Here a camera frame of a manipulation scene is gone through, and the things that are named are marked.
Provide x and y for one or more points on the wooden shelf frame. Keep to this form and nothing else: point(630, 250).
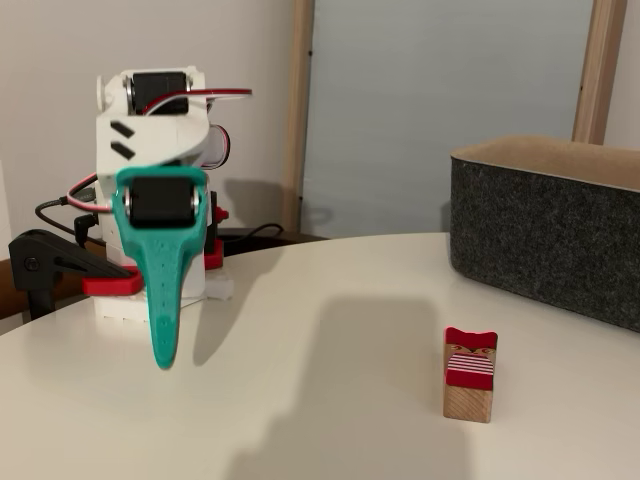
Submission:
point(297, 100)

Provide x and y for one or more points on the white studded base plate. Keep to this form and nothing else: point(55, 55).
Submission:
point(120, 307)

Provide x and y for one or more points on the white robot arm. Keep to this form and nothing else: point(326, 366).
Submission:
point(150, 135)

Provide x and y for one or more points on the frosted grey panel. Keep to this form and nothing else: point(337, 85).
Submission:
point(425, 100)

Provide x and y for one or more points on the black clamp red pad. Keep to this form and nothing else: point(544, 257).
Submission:
point(216, 255)
point(45, 260)

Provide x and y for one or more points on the dark grey felt basket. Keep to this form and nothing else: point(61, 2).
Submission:
point(540, 235)

